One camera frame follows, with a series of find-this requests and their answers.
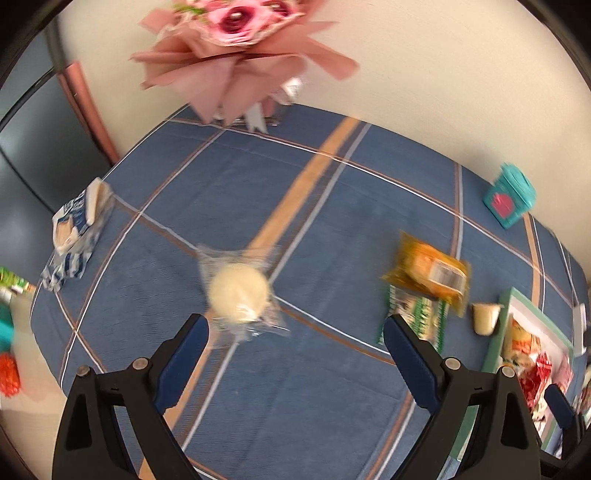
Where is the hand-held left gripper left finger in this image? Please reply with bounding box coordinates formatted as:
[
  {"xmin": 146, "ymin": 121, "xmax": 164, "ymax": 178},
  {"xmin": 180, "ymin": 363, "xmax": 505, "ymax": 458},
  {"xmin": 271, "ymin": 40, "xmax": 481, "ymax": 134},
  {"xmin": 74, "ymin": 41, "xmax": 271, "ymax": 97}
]
[{"xmin": 52, "ymin": 313, "xmax": 211, "ymax": 480}]

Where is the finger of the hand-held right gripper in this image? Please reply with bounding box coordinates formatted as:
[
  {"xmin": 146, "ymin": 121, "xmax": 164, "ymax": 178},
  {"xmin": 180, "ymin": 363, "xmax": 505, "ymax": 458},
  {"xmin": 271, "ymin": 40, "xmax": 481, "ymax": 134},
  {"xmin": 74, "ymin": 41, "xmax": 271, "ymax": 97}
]
[{"xmin": 544, "ymin": 384, "xmax": 583, "ymax": 462}]

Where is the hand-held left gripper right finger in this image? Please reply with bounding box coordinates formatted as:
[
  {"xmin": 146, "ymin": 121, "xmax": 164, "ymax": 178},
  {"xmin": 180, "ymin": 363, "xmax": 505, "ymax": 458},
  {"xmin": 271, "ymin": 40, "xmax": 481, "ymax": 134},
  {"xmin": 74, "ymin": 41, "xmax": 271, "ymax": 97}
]
[{"xmin": 383, "ymin": 315, "xmax": 542, "ymax": 480}]

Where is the round bun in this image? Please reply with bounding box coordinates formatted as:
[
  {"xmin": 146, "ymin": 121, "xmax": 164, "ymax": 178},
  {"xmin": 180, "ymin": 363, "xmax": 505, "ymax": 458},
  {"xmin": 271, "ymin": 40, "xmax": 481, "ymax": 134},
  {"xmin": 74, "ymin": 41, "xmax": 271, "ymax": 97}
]
[{"xmin": 196, "ymin": 242, "xmax": 291, "ymax": 347}]

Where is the mint green cardboard box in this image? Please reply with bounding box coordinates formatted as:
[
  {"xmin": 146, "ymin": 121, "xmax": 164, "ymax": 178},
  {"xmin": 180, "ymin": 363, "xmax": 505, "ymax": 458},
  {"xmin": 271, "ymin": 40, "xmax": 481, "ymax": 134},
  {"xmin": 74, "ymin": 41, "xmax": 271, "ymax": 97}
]
[{"xmin": 455, "ymin": 286, "xmax": 575, "ymax": 462}]

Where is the green striped snack packet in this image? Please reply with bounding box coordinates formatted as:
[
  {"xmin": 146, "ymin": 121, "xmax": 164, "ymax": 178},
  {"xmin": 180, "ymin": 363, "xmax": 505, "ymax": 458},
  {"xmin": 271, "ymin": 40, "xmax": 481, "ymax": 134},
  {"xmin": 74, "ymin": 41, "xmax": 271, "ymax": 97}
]
[{"xmin": 376, "ymin": 284, "xmax": 448, "ymax": 352}]

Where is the pile of snack packets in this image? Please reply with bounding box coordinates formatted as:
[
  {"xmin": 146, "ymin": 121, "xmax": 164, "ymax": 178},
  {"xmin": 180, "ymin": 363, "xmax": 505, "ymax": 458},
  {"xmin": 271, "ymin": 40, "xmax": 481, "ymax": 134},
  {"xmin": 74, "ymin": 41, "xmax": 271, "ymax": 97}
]
[{"xmin": 501, "ymin": 318, "xmax": 573, "ymax": 423}]

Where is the cream pudding cup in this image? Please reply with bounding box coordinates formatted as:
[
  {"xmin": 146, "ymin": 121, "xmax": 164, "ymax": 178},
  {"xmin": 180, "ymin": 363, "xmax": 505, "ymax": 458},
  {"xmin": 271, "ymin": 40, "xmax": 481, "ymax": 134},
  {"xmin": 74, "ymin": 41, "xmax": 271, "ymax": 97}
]
[{"xmin": 471, "ymin": 302, "xmax": 503, "ymax": 336}]

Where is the orange snack packet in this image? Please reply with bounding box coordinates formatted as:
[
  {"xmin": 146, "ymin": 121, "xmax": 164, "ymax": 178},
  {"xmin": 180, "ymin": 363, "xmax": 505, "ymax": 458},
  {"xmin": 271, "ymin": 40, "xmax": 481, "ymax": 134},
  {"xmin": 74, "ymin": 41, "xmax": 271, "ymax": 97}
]
[{"xmin": 379, "ymin": 231, "xmax": 472, "ymax": 317}]

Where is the orange red object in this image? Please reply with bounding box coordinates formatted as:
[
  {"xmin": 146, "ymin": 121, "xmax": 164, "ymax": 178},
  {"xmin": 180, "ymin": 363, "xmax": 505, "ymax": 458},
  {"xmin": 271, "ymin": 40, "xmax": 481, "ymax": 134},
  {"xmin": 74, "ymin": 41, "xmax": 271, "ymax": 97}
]
[{"xmin": 0, "ymin": 353, "xmax": 21, "ymax": 397}]

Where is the blue white bread packet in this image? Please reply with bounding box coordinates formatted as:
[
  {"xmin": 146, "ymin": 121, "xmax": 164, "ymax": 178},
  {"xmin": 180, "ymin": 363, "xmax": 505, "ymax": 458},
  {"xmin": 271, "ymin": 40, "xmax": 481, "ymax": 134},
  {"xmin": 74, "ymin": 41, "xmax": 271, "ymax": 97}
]
[{"xmin": 41, "ymin": 176, "xmax": 115, "ymax": 292}]

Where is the blue plaid tablecloth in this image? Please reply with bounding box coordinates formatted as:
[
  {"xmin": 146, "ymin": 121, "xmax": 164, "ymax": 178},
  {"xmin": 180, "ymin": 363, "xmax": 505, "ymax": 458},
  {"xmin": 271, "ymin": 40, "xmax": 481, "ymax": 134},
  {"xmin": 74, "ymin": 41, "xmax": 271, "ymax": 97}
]
[{"xmin": 30, "ymin": 104, "xmax": 589, "ymax": 480}]

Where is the small green packet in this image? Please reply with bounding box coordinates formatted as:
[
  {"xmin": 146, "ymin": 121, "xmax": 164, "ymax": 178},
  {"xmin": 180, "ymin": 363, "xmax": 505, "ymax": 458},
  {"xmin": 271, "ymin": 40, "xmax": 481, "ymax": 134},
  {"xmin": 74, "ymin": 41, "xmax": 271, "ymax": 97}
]
[{"xmin": 0, "ymin": 267, "xmax": 37, "ymax": 296}]

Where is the teal toy box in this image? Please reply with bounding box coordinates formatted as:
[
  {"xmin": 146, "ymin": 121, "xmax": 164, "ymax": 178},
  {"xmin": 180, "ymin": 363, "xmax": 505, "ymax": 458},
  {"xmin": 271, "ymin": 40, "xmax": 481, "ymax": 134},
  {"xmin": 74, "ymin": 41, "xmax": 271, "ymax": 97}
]
[{"xmin": 482, "ymin": 162, "xmax": 537, "ymax": 229}]

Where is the dark cabinet door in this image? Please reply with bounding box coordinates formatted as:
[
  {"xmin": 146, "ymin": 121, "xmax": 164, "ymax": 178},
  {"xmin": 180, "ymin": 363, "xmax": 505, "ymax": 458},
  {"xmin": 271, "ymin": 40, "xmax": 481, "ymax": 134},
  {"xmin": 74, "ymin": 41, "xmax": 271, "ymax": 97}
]
[{"xmin": 0, "ymin": 28, "xmax": 116, "ymax": 222}]

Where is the pink pole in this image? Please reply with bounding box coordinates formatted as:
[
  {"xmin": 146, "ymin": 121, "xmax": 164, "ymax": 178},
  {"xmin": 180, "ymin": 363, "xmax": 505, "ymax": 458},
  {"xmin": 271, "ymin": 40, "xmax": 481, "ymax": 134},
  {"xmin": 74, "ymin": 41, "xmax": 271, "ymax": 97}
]
[{"xmin": 58, "ymin": 62, "xmax": 121, "ymax": 164}]

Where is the pink flower bouquet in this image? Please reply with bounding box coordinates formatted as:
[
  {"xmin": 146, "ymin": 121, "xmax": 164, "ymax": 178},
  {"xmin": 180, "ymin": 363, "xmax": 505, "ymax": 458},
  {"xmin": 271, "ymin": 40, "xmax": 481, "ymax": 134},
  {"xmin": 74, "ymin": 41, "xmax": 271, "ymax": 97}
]
[{"xmin": 129, "ymin": 0, "xmax": 361, "ymax": 134}]

